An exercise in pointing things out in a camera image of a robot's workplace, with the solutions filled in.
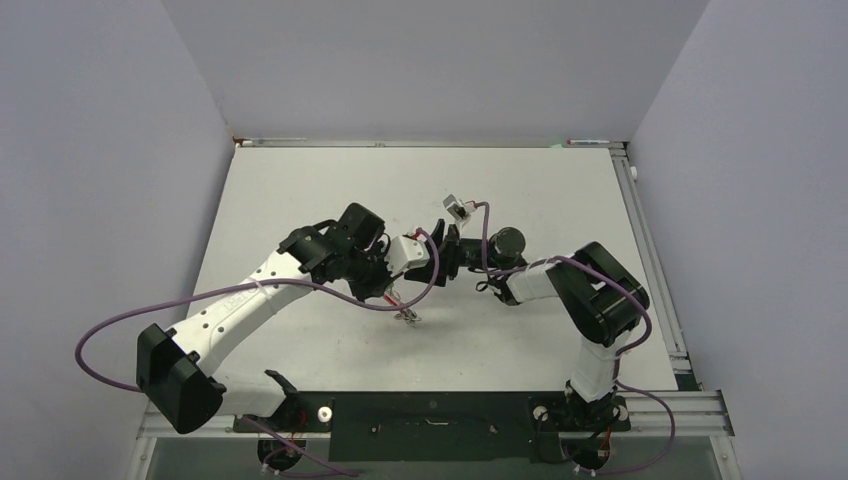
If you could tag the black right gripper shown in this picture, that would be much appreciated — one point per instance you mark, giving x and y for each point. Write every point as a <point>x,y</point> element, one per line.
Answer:
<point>449,254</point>

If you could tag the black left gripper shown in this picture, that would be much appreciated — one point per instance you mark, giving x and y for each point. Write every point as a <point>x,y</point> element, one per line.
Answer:
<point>376,288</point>

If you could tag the steel key holder red handle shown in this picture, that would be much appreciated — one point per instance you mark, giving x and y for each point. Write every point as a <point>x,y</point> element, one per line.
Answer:
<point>407,315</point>

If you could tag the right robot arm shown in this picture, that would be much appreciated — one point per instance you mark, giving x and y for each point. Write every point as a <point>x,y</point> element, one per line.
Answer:
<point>604,301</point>

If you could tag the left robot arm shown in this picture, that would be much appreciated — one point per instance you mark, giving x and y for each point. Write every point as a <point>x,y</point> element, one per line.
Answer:
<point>178,368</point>

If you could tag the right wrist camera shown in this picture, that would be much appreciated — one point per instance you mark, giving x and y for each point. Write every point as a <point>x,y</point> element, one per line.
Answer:
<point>459,210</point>

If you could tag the black mounting base plate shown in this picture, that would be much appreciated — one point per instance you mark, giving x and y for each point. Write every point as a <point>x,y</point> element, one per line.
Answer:
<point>540,426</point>

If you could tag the aluminium frame rail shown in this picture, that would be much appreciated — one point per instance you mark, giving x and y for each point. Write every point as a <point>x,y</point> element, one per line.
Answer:
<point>321,414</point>

